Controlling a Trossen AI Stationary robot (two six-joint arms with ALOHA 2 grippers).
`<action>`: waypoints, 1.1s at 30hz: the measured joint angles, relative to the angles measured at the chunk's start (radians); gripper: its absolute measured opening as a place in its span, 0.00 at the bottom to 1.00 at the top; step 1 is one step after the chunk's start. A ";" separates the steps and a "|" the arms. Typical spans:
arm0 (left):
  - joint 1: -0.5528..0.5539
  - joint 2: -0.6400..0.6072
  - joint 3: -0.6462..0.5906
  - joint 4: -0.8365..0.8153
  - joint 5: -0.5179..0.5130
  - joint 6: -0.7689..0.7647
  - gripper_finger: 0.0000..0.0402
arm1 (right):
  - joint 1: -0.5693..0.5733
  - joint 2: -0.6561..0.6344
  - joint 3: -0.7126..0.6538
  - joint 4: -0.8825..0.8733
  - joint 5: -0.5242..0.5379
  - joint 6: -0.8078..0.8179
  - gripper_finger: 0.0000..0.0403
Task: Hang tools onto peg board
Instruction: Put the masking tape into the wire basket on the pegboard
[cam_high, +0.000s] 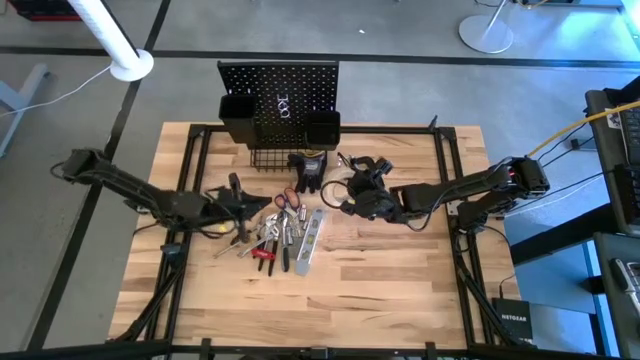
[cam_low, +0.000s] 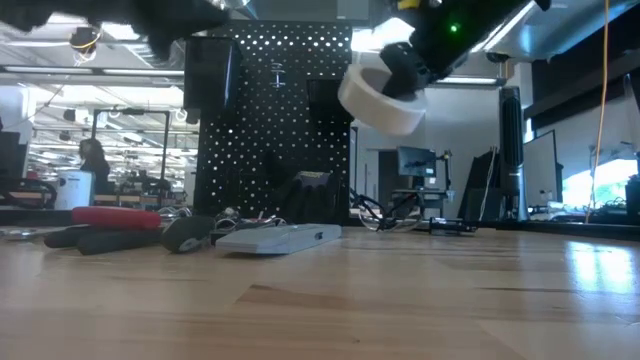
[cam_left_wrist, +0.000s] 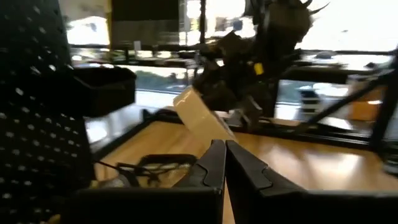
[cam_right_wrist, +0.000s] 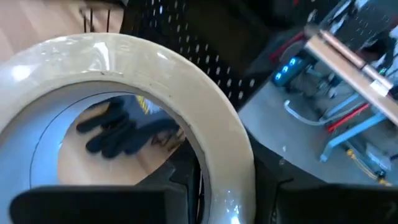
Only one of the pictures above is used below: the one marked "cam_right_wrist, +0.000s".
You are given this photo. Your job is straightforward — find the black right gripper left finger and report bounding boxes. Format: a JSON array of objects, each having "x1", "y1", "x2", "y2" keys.
[{"x1": 9, "y1": 139, "x2": 205, "y2": 224}]

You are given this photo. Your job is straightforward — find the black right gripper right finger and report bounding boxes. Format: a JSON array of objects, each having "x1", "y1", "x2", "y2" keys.
[{"x1": 250, "y1": 135, "x2": 398, "y2": 224}]

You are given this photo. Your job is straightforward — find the white tape roll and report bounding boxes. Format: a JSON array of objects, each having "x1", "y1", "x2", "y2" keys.
[{"x1": 0, "y1": 32, "x2": 257, "y2": 224}]

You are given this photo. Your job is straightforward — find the black work glove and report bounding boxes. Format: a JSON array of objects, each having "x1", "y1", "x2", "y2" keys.
[{"x1": 76, "y1": 96, "x2": 185, "y2": 159}]

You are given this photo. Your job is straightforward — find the blue-lit power strip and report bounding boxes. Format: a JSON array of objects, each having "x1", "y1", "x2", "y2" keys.
[{"x1": 271, "y1": 55, "x2": 312, "y2": 88}]

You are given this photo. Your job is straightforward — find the black metal pegboard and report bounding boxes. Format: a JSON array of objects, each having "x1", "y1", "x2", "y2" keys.
[{"x1": 119, "y1": 0, "x2": 272, "y2": 110}]

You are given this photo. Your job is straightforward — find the red cable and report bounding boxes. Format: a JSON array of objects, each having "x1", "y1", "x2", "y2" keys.
[{"x1": 325, "y1": 103, "x2": 371, "y2": 134}]

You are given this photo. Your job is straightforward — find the grey cable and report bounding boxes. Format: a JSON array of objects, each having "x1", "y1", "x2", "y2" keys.
[{"x1": 282, "y1": 98, "x2": 345, "y2": 128}]

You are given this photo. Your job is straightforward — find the black wire basket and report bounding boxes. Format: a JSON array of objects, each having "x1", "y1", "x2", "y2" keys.
[{"x1": 78, "y1": 6, "x2": 112, "y2": 34}]

